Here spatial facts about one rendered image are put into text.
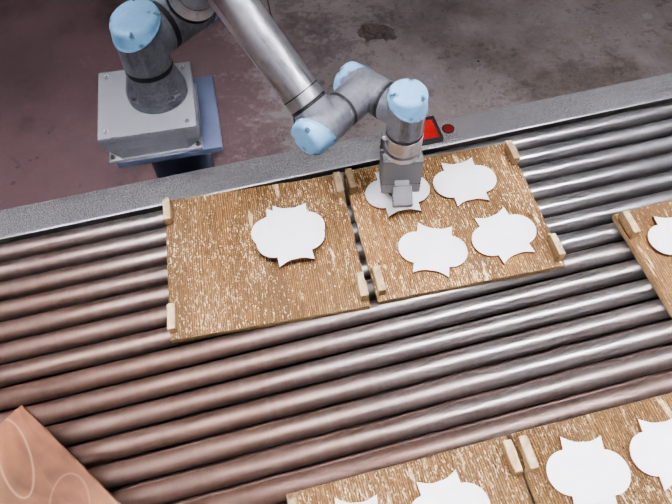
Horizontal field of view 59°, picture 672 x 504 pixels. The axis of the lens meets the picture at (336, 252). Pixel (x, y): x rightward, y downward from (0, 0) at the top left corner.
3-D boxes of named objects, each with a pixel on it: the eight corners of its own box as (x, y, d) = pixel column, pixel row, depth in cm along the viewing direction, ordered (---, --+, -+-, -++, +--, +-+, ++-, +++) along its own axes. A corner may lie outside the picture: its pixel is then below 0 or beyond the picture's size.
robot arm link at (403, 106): (402, 67, 113) (439, 87, 110) (397, 109, 122) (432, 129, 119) (376, 91, 110) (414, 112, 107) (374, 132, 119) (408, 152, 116)
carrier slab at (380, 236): (342, 175, 142) (342, 171, 141) (506, 146, 146) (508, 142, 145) (378, 305, 125) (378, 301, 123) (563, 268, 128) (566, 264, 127)
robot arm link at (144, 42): (111, 64, 144) (92, 15, 132) (154, 35, 149) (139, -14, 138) (144, 86, 140) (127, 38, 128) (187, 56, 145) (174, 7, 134)
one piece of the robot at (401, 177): (383, 171, 117) (379, 218, 131) (429, 169, 117) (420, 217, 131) (378, 125, 123) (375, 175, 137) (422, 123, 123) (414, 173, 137)
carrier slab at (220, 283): (166, 205, 139) (164, 201, 137) (339, 178, 142) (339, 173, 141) (172, 343, 121) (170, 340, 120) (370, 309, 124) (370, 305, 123)
